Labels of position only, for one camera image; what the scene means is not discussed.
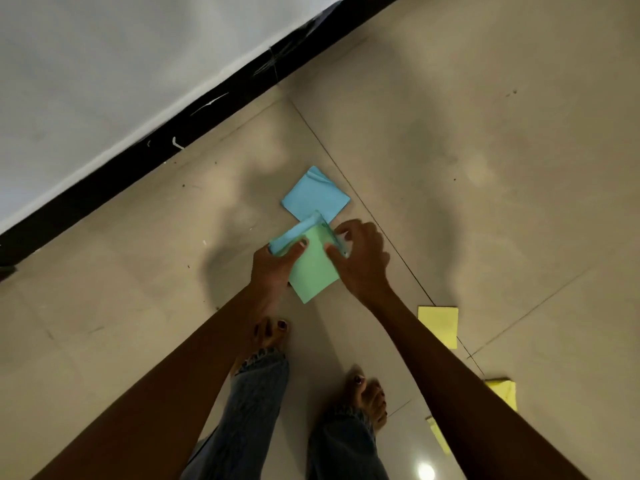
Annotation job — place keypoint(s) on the yellow sticky note pad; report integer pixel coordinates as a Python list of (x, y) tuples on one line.
[(440, 324), (440, 437)]

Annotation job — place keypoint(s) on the blue sticky note pad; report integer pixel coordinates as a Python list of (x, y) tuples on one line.
[(315, 192), (295, 233)]

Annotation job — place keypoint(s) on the black baseboard strip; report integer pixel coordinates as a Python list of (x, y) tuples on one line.
[(150, 159)]

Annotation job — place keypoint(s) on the person's left hand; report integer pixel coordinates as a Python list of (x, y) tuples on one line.
[(270, 274)]

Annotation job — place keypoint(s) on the person's right forearm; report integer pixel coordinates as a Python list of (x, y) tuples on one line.
[(475, 394)]

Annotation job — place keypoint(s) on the person's right hand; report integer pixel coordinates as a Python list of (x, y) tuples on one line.
[(365, 264)]

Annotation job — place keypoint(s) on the person's bare foot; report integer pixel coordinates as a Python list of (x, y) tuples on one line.
[(272, 334), (365, 394)]

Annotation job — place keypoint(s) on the yellow sticky pad red label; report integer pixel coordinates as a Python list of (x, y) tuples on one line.
[(502, 392)]

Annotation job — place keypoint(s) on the person's left forearm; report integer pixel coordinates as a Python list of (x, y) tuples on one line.
[(165, 394)]

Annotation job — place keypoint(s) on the blue denim jeans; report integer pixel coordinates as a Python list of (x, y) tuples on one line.
[(250, 419)]

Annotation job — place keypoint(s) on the green sticky note pad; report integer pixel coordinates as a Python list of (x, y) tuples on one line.
[(312, 274)]

